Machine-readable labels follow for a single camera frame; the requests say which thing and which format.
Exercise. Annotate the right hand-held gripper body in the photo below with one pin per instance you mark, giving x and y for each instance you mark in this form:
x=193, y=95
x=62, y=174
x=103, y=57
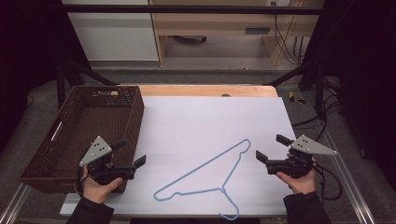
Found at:
x=308, y=146

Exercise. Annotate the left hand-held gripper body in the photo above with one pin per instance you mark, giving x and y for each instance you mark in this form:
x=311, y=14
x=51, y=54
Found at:
x=98, y=149

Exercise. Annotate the brown woven plastic basket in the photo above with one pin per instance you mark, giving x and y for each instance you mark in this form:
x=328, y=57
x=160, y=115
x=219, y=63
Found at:
x=90, y=124

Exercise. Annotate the person's right hand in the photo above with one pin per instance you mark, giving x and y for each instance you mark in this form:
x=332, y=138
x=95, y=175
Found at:
x=302, y=185

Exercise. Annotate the person's left hand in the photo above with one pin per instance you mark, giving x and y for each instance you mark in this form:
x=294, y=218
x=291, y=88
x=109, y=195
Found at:
x=98, y=191

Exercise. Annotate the yellow and black tool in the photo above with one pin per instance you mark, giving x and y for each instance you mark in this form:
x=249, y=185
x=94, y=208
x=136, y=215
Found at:
x=293, y=97

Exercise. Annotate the white table sheet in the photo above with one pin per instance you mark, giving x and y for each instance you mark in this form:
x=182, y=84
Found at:
x=193, y=124

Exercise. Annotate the wooden table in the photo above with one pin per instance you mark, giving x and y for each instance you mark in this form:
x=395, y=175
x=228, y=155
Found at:
x=202, y=90

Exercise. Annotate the white cabinet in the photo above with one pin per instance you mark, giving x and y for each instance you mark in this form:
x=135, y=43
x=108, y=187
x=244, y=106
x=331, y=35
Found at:
x=115, y=34

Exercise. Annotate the light wooden desk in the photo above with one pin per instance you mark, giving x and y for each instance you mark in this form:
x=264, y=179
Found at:
x=211, y=25

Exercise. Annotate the aluminium rail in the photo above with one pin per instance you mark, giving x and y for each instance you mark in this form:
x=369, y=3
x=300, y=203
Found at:
x=14, y=203
x=345, y=174

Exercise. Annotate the black slanted frame strut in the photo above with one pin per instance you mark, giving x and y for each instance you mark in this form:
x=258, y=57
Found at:
x=292, y=73
x=84, y=71

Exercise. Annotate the white wall socket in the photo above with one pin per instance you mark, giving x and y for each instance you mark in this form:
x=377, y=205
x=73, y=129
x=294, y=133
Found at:
x=278, y=2

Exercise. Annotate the black horizontal frame bar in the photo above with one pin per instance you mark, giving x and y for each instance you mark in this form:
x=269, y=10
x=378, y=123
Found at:
x=186, y=9

